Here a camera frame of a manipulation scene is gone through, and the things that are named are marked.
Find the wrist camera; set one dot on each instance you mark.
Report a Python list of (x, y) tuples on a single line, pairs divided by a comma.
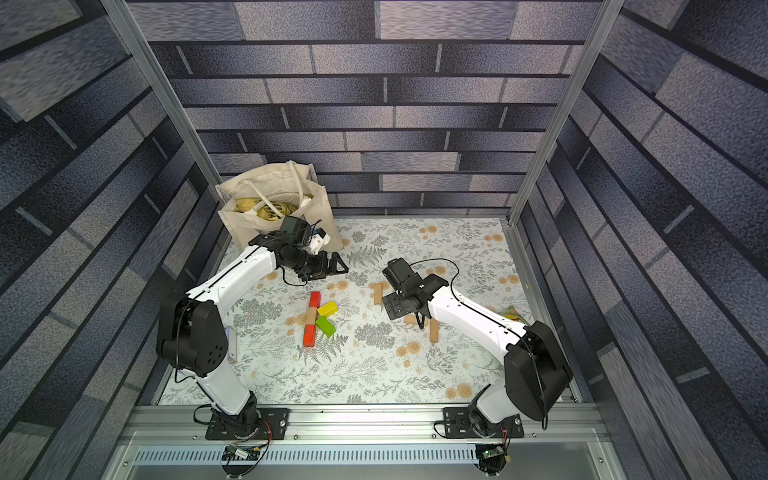
[(317, 241), (399, 274)]

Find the circuit board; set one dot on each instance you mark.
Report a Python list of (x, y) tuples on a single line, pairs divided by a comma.
[(232, 453), (491, 453)]

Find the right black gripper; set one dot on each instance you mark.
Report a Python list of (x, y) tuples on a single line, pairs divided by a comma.
[(398, 301)]

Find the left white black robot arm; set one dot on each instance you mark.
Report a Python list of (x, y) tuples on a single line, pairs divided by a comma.
[(192, 335)]

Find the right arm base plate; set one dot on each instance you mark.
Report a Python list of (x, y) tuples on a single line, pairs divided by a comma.
[(465, 423)]

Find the green block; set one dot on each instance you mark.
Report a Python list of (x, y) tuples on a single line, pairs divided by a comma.
[(325, 326)]

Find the natural wood block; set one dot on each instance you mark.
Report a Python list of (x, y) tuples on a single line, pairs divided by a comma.
[(378, 293), (311, 316), (434, 331), (415, 320)]

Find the right circuit board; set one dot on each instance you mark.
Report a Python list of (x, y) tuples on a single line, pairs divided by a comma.
[(491, 453)]

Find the aluminium front rail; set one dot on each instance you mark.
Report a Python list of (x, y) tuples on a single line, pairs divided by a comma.
[(575, 441)]

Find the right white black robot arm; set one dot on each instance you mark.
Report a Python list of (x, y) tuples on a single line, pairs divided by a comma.
[(536, 371)]

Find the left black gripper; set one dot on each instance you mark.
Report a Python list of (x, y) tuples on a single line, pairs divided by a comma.
[(323, 269)]

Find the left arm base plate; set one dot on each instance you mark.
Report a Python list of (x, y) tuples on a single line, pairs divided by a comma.
[(262, 424)]

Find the red block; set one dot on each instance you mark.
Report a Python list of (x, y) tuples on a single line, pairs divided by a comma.
[(309, 336), (315, 299)]

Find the green chips bag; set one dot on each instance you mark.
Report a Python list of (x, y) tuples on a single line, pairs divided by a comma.
[(512, 314)]

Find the beige canvas tote bag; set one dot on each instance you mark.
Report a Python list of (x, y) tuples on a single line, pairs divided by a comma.
[(259, 200)]

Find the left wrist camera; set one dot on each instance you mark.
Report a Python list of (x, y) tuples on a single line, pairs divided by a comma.
[(317, 241)]

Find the purple tissue pack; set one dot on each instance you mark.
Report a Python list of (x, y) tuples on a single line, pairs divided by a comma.
[(231, 335)]

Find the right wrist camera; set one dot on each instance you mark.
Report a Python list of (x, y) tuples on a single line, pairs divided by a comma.
[(399, 274)]

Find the left circuit board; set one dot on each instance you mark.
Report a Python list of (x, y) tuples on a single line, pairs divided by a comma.
[(232, 453)]

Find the yellow block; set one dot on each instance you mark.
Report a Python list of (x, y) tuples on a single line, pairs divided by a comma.
[(328, 309)]

